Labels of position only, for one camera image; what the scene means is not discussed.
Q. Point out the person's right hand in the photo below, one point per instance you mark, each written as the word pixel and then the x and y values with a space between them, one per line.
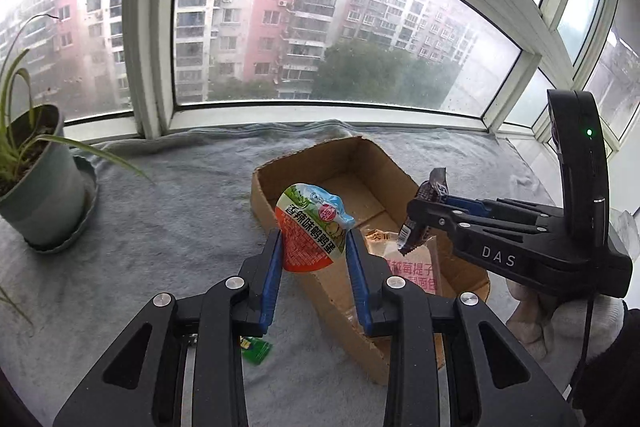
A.
pixel 545 317

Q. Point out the grey-green pot saucer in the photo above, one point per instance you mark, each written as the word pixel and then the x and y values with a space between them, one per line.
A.
pixel 87 197

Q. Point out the small green candy wrapper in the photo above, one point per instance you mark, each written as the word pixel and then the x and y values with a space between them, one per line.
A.
pixel 257 351

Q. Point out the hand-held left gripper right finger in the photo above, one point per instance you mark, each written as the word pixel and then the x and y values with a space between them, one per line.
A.
pixel 357 282

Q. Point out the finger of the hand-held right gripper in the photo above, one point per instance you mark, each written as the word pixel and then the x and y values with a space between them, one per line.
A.
pixel 467 204
pixel 435 219

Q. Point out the apartment buildings outside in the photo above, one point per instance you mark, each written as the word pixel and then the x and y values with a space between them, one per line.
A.
pixel 280 7

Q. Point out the cardboard box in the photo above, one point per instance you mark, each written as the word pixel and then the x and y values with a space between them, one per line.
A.
pixel 360 167

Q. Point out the dark brown snack wrapper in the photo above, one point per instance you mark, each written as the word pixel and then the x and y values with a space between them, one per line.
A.
pixel 440 187

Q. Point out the orange green egg snack packet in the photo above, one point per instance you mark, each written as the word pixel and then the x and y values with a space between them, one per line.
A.
pixel 310 232

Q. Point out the white window frame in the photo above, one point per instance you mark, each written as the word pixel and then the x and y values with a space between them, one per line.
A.
pixel 150 57

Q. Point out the person's right forearm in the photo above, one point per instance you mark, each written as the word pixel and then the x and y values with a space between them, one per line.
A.
pixel 617 357

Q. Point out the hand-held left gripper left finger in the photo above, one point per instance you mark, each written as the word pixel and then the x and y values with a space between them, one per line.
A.
pixel 272 287

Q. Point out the grey-green plant pot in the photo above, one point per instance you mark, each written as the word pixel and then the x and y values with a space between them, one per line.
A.
pixel 45 202

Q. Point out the pink bread packet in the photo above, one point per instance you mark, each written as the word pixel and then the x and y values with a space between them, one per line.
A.
pixel 410 267

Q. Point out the green spider plant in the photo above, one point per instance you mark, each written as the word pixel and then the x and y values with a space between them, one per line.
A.
pixel 11 162

